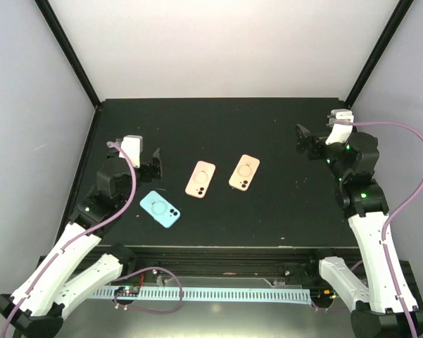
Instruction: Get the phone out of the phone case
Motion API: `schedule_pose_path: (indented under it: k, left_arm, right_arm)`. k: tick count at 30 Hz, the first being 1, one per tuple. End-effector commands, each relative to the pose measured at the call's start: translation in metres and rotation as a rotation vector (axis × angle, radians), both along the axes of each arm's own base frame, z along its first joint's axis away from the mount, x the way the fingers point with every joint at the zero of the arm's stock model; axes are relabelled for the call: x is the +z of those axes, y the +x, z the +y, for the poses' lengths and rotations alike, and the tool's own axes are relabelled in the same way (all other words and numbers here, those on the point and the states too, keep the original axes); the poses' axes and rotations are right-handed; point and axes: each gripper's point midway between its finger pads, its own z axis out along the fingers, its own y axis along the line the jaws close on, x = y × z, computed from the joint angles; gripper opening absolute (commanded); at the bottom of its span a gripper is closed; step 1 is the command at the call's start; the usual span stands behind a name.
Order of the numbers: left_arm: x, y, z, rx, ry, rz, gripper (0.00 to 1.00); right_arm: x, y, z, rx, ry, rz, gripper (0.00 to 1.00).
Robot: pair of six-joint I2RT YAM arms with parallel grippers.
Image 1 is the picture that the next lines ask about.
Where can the black aluminium rail base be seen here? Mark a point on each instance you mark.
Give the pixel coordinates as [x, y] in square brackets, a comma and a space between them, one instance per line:
[294, 264]

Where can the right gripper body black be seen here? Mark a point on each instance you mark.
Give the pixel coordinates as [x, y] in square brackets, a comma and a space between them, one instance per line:
[315, 153]

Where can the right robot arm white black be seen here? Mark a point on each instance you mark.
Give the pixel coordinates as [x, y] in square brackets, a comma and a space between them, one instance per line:
[383, 305]

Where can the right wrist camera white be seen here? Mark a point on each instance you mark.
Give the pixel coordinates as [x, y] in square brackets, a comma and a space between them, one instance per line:
[340, 120]

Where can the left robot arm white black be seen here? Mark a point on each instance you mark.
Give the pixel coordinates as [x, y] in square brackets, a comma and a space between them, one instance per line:
[40, 305]

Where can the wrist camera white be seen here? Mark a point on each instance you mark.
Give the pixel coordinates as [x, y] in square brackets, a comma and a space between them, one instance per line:
[132, 145]
[340, 120]

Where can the beige phone case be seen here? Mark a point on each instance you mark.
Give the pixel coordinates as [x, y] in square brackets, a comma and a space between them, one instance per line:
[244, 172]

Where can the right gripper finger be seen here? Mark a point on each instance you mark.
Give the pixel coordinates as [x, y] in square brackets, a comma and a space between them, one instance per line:
[302, 133]
[301, 146]

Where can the pink phone case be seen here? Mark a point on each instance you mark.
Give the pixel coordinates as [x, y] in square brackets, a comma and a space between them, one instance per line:
[200, 179]

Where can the black frame post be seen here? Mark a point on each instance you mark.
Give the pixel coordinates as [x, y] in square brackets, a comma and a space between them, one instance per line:
[387, 34]
[64, 43]

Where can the left black frame post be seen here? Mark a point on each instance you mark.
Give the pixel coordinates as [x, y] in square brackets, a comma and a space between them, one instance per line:
[64, 43]

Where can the blue phone case with phone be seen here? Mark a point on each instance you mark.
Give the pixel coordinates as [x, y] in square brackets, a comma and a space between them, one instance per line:
[162, 211]

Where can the white slotted cable duct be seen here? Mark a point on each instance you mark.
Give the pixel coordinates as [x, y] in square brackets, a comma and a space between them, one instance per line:
[207, 294]

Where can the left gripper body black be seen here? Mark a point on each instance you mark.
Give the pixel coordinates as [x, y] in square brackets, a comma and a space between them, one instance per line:
[146, 176]

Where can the small circuit board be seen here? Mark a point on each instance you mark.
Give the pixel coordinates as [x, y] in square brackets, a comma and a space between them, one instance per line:
[126, 291]

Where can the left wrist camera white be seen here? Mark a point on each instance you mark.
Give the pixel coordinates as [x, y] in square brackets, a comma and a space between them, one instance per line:
[132, 145]

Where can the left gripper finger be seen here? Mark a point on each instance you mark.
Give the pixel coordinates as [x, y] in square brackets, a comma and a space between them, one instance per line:
[156, 165]
[112, 153]

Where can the right black frame post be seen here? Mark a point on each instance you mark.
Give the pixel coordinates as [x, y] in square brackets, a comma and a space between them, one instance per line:
[387, 34]

